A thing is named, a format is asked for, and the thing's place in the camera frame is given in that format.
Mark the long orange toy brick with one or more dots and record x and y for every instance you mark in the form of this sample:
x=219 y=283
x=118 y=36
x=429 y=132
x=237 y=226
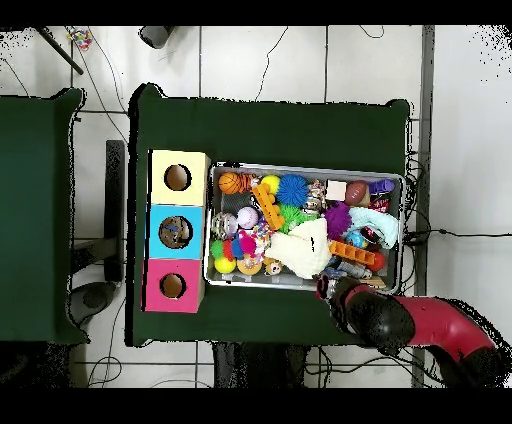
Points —
x=352 y=254

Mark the orange toy brick round studs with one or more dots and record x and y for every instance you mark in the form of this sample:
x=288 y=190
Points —
x=269 y=206

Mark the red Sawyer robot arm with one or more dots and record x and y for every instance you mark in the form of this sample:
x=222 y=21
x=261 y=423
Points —
x=424 y=324

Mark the clear shallow mesh bin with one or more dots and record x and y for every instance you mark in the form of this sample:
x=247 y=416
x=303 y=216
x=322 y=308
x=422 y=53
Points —
x=304 y=169

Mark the wooden box three holes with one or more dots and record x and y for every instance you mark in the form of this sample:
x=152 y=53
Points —
x=196 y=196

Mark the cream knitted cloth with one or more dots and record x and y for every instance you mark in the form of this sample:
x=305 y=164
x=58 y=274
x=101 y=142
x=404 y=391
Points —
x=300 y=248

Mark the purple spiky ball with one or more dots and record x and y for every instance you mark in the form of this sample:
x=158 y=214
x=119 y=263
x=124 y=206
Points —
x=338 y=220

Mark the green spiky ball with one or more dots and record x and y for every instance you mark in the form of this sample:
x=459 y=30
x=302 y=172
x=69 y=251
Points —
x=290 y=218

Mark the light blue cloth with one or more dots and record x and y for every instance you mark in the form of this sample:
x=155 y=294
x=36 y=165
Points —
x=376 y=224

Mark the brown toy football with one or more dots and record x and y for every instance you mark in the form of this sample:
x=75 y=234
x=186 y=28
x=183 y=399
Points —
x=357 y=192

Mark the blue spiky ball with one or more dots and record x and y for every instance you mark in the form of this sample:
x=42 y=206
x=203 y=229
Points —
x=293 y=190

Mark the yellow ball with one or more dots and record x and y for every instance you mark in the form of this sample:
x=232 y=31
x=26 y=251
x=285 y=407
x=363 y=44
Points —
x=270 y=185

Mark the small orange basketball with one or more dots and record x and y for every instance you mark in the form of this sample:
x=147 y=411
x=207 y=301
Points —
x=230 y=183

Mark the black upright bar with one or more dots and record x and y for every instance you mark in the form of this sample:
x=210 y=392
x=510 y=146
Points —
x=115 y=208

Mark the grey round base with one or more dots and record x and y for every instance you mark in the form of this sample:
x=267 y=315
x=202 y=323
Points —
x=94 y=298

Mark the dark green side table cloth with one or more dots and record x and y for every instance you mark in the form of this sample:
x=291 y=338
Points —
x=36 y=240

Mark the grey object on floor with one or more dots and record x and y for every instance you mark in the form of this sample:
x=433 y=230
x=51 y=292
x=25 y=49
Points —
x=156 y=35

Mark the small colourful item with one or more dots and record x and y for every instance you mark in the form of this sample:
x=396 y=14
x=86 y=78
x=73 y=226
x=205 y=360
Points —
x=79 y=37

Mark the black stick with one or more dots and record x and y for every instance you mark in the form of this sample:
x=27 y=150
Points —
x=56 y=48

